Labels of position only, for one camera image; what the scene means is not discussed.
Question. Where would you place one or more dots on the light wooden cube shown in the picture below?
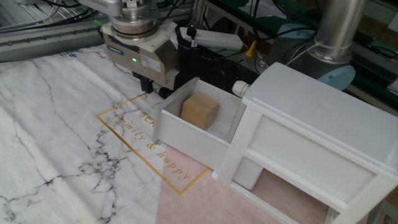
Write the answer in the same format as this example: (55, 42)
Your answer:
(199, 110)

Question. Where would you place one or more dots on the silver UR5 robot arm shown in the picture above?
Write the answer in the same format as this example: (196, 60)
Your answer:
(335, 37)

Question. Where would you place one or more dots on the silver Schunk gripper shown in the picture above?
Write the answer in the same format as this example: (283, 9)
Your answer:
(149, 59)

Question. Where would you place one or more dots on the black drawer knob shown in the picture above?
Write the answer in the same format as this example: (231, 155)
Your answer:
(164, 92)

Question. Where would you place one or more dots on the yellow plastic clip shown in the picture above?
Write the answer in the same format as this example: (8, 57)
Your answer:
(251, 49)

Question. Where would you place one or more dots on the white power strip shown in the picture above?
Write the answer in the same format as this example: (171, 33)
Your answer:
(214, 39)

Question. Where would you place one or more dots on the white drawer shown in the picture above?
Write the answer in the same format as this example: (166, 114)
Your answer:
(189, 140)

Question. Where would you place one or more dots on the marble pink black cloth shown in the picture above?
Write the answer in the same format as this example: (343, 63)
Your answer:
(62, 140)

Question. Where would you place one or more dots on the white drawer cabinet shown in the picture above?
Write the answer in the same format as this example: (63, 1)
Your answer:
(311, 124)

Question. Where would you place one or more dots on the white round knob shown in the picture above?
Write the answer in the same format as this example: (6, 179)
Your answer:
(240, 88)

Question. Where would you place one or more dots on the black power plug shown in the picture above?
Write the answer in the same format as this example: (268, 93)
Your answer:
(191, 32)

